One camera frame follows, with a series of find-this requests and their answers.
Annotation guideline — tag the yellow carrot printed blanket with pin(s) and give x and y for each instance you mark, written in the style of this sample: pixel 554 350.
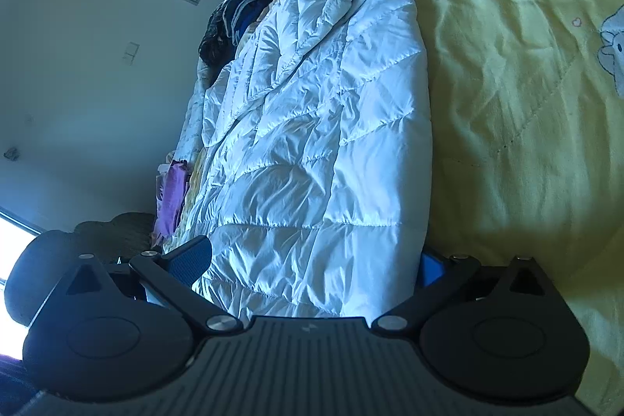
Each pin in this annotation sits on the yellow carrot printed blanket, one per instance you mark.
pixel 512 104

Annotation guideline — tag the bright window pane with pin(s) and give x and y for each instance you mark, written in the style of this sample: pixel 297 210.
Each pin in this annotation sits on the bright window pane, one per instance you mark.
pixel 12 245

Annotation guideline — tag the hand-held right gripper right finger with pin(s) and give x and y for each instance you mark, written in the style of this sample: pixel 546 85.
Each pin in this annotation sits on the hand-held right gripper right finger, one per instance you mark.
pixel 431 272

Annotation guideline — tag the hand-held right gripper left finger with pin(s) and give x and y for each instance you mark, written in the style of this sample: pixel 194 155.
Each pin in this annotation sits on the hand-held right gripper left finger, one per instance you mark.
pixel 191 260

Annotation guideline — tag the purple cloth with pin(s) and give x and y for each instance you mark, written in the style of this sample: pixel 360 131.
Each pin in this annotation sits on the purple cloth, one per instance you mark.
pixel 173 196

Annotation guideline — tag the white wall switch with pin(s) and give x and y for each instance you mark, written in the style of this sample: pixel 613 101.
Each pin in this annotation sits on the white wall switch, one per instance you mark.
pixel 130 53

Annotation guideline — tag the small wall hook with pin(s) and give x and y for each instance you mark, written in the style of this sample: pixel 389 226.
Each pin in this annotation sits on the small wall hook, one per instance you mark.
pixel 11 154

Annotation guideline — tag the white puffer jacket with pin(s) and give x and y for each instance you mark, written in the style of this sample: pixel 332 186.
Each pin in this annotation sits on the white puffer jacket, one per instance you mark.
pixel 317 128

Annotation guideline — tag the white quilted blanket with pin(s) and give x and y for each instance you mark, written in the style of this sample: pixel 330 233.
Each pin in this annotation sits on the white quilted blanket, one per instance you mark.
pixel 190 123

